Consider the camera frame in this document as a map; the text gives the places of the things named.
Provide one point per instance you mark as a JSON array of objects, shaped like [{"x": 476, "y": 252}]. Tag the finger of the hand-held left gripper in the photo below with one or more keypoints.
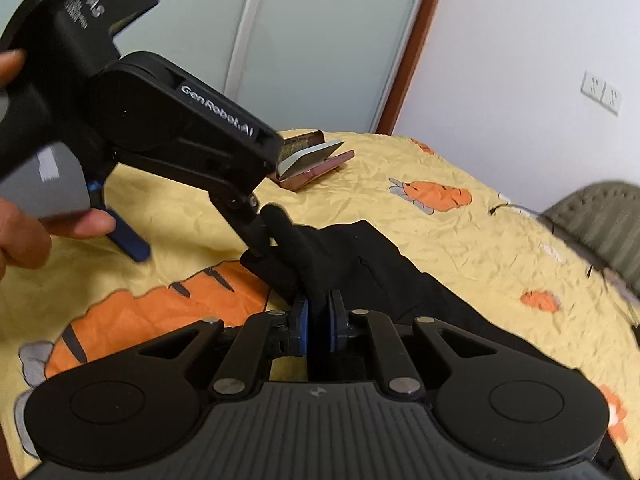
[
  {"x": 245, "y": 220},
  {"x": 127, "y": 240}
]

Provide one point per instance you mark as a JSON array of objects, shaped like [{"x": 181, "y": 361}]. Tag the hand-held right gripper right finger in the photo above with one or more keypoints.
[{"x": 334, "y": 327}]

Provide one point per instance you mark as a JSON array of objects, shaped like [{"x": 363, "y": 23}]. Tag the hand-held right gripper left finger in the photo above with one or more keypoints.
[{"x": 300, "y": 330}]

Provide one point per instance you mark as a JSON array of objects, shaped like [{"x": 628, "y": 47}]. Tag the black pants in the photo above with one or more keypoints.
[{"x": 380, "y": 270}]

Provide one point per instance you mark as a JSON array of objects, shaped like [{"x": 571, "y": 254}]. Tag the person's left hand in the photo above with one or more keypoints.
[{"x": 50, "y": 230}]

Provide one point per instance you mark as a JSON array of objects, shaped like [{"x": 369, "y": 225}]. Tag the brown open glasses case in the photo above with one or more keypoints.
[{"x": 320, "y": 170}]

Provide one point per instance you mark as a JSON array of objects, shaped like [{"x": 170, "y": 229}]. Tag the yellow carrot print bedsheet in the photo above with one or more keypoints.
[{"x": 450, "y": 250}]

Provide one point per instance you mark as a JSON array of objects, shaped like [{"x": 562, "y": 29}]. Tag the frosted glass door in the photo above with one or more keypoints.
[{"x": 325, "y": 60}]

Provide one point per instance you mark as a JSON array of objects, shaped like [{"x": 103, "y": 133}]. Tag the green padded headboard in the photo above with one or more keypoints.
[{"x": 600, "y": 225}]

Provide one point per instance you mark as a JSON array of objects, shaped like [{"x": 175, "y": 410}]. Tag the wooden door frame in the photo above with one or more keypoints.
[{"x": 410, "y": 50}]

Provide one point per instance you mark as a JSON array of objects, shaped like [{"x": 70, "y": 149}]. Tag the white wall socket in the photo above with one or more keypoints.
[
  {"x": 612, "y": 97},
  {"x": 593, "y": 84}
]

